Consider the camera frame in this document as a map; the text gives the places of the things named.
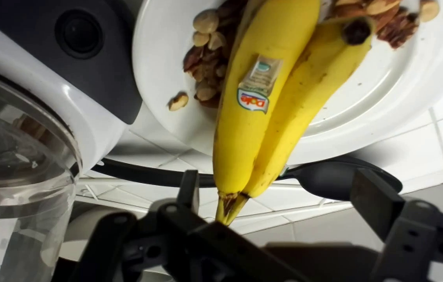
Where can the black small bowl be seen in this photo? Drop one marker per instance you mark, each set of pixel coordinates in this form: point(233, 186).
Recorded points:
point(336, 181)

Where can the glass coffee carafe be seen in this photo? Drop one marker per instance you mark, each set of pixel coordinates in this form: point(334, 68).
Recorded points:
point(18, 157)

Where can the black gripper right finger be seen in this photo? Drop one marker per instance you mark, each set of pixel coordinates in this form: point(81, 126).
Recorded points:
point(419, 245)

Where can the yellow banana bunch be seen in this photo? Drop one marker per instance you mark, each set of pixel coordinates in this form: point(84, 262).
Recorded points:
point(253, 131)

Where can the white plate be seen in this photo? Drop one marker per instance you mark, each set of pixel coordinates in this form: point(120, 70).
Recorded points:
point(388, 104)

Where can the pile of mixed nuts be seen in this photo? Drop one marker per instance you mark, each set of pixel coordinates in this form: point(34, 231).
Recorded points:
point(206, 57)

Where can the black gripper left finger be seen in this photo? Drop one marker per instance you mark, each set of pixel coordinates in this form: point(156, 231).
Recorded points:
point(179, 245)

